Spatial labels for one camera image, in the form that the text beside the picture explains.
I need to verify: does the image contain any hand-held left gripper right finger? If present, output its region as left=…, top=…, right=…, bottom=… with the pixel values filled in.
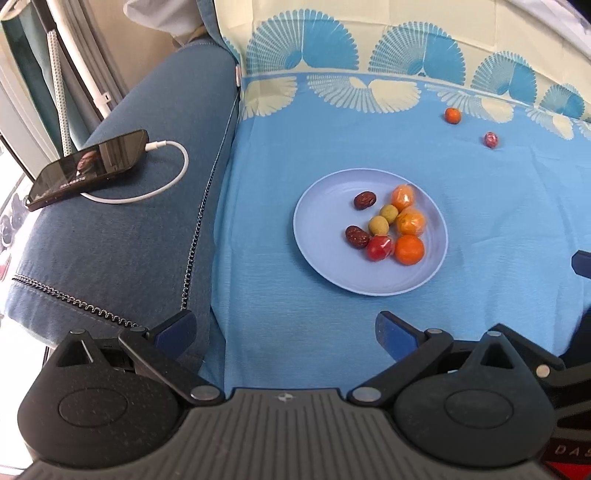
left=346, top=311, right=533, bottom=408

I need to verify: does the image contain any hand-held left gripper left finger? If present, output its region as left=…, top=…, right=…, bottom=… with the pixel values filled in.
left=44, top=309, right=225, bottom=408

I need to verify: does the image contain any light blue plate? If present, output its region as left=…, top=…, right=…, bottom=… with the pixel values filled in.
left=293, top=168, right=449, bottom=296

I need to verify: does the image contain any plastic-wrapped orange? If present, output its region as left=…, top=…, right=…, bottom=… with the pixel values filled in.
left=391, top=183, right=416, bottom=211
left=396, top=208, right=427, bottom=236

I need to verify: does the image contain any blue denim cushion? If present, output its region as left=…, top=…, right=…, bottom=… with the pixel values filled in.
left=4, top=39, right=242, bottom=376

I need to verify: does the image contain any blue fan-print bedsheet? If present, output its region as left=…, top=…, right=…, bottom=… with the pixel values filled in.
left=198, top=0, right=591, bottom=403

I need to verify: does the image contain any black smartphone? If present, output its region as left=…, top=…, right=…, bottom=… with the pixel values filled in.
left=25, top=130, right=151, bottom=212

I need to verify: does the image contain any dark patterned cloth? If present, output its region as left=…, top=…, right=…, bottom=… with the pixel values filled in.
left=0, top=182, right=26, bottom=283

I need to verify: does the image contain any white dotted fabric strip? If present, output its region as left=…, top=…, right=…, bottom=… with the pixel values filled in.
left=45, top=28, right=77, bottom=155

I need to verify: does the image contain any white pole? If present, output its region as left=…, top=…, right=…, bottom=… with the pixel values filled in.
left=50, top=0, right=113, bottom=118

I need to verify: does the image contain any teal curtain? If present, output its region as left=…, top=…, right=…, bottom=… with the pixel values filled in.
left=0, top=0, right=95, bottom=160

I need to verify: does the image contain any white cloth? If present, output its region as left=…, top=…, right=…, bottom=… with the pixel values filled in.
left=124, top=0, right=206, bottom=38

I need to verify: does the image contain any white charging cable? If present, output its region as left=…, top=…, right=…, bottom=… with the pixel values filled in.
left=80, top=139, right=190, bottom=204

